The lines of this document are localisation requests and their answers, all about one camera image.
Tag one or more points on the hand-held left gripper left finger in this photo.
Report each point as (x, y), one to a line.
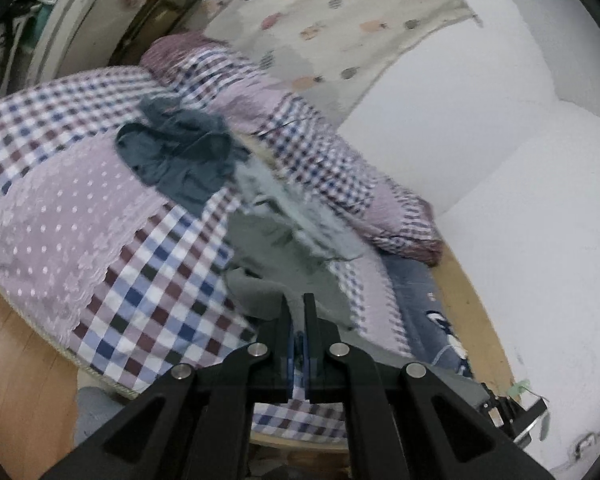
(291, 360)

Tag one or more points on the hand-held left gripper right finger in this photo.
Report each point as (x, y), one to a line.
(307, 360)

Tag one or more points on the green sweatshirt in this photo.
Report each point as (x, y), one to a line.
(270, 270)

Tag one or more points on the blue pillow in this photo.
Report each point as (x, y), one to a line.
(420, 300)

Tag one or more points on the light grey garment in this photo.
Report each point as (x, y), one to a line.
(300, 215)

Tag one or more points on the grey-blue cloth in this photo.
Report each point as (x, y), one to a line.
(100, 415)

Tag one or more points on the checkered quilt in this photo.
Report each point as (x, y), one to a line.
(330, 160)

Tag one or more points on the beige cloth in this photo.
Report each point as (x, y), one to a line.
(260, 152)

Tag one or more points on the dark blue garment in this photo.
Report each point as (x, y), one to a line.
(180, 155)

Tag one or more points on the bed with checkered sheet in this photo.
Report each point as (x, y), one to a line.
(55, 200)

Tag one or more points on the pineapple print curtain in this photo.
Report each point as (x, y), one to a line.
(355, 20)

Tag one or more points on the striped white suitcase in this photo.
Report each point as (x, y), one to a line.
(80, 25)

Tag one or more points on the wooden bed frame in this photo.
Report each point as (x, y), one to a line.
(475, 310)

